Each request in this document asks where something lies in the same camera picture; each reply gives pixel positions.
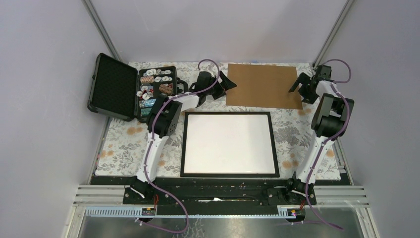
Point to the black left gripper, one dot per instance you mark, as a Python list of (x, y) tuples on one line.
[(226, 84)]

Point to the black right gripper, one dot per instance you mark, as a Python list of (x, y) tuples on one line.
[(308, 98)]

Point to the brown backing board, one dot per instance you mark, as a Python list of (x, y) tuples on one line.
[(263, 86)]

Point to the cat photo print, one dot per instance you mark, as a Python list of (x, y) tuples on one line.
[(228, 143)]

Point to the black picture frame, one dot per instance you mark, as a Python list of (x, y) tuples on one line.
[(182, 144)]

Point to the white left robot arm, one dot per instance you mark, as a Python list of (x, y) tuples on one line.
[(162, 122)]

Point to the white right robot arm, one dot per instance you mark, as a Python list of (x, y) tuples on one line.
[(329, 122)]

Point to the black poker chip case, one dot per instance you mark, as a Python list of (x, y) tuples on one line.
[(123, 92)]

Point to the floral table cloth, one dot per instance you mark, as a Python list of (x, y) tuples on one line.
[(125, 142)]

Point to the right aluminium corner post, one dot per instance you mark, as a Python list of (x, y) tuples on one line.
[(334, 30)]

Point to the aluminium corner post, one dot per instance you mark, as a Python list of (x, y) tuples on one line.
[(91, 10), (334, 30)]

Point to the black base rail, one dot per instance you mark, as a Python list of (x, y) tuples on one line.
[(211, 196)]

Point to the left aluminium corner post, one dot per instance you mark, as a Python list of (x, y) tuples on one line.
[(91, 10)]

